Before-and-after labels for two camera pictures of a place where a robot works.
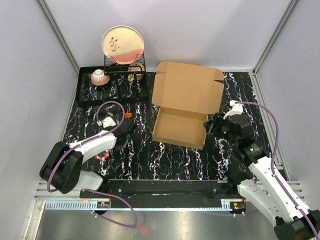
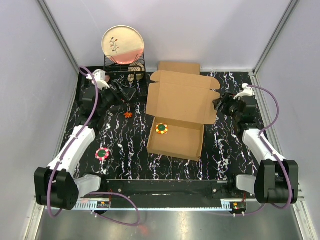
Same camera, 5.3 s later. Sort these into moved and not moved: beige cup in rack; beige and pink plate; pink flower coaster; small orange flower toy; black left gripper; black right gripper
Moved: black left gripper; black right gripper
Not moved: pink flower coaster; beige and pink plate; small orange flower toy; beige cup in rack
